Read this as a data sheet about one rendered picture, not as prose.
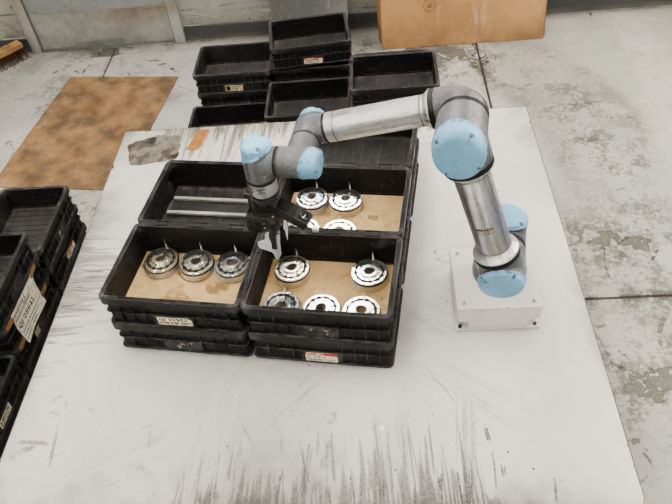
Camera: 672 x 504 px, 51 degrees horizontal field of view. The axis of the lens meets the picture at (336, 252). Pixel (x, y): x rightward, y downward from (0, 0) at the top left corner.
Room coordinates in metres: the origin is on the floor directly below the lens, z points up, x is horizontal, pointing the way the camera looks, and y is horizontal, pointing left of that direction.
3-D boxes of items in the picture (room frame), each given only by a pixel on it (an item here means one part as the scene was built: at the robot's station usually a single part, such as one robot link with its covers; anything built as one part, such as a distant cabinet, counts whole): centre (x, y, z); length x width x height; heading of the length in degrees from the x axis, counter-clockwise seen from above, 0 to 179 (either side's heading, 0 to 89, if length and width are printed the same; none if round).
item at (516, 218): (1.32, -0.45, 0.97); 0.13 x 0.12 x 0.14; 164
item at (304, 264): (1.39, 0.13, 0.86); 0.10 x 0.10 x 0.01
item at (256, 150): (1.36, 0.16, 1.27); 0.09 x 0.08 x 0.11; 74
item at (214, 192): (1.69, 0.35, 0.87); 0.40 x 0.30 x 0.11; 76
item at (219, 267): (1.43, 0.30, 0.86); 0.10 x 0.10 x 0.01
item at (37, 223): (2.22, 1.26, 0.31); 0.40 x 0.30 x 0.34; 174
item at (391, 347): (1.30, 0.04, 0.76); 0.40 x 0.30 x 0.12; 76
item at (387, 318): (1.30, 0.04, 0.92); 0.40 x 0.30 x 0.02; 76
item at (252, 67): (3.28, 0.39, 0.31); 0.40 x 0.30 x 0.34; 84
